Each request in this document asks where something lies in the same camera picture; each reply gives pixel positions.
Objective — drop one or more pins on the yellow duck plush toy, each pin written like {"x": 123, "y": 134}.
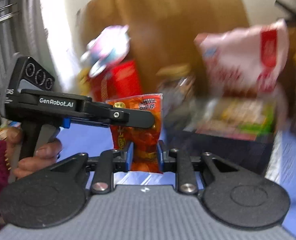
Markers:
{"x": 83, "y": 81}

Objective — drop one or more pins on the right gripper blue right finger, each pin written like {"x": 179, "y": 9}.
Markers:
{"x": 178, "y": 162}

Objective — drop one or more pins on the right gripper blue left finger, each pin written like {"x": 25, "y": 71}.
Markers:
{"x": 107, "y": 164}

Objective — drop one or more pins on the black sheep tin box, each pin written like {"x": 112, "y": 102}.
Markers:
{"x": 236, "y": 129}

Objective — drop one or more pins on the wooden board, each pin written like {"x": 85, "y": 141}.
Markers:
{"x": 162, "y": 32}

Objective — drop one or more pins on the brown cushion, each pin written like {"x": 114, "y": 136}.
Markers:
{"x": 287, "y": 78}

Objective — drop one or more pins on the person's left hand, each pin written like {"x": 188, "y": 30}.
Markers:
{"x": 45, "y": 156}

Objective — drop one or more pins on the red orange candy bag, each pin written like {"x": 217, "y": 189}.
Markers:
{"x": 144, "y": 140}

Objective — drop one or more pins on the pink blue plush toy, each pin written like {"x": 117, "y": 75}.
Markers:
{"x": 108, "y": 49}

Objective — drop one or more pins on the blue printed cloth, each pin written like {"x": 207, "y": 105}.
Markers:
{"x": 282, "y": 168}

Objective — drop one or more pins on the red gift box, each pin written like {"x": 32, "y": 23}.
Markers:
{"x": 119, "y": 81}

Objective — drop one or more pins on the pink twisted snack bag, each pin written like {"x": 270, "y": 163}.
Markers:
{"x": 244, "y": 61}

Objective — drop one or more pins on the cashew jar gold lid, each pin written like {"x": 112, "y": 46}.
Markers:
{"x": 176, "y": 83}

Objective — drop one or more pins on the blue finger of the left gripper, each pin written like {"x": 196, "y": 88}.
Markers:
{"x": 107, "y": 114}

